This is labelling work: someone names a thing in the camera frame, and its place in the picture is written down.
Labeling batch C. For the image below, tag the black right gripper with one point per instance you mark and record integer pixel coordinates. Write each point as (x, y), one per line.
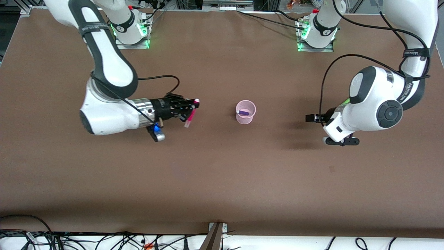
(163, 108)

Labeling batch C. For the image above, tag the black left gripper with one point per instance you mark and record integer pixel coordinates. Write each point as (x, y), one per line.
(327, 116)

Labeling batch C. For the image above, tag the pink pen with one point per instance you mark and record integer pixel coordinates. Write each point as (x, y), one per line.
(190, 118)

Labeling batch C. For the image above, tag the purple pen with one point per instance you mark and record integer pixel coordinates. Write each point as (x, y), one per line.
(244, 113)

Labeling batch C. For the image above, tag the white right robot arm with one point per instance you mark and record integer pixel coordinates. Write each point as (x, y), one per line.
(111, 118)

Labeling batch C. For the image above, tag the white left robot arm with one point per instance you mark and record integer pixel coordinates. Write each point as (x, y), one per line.
(371, 104)

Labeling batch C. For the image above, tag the pink plastic cup holder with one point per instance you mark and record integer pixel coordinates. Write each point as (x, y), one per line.
(246, 119)

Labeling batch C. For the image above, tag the green pen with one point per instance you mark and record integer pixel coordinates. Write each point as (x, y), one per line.
(346, 102)

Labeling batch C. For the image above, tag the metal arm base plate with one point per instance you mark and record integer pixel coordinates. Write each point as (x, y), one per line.
(301, 48)
(144, 43)

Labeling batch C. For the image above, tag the aluminium frame rail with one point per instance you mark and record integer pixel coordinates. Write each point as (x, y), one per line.
(227, 4)

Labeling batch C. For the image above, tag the metal table edge bracket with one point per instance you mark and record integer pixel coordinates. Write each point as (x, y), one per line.
(214, 236)

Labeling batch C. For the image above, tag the metal table corner bracket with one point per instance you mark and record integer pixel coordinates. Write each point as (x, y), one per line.
(25, 10)

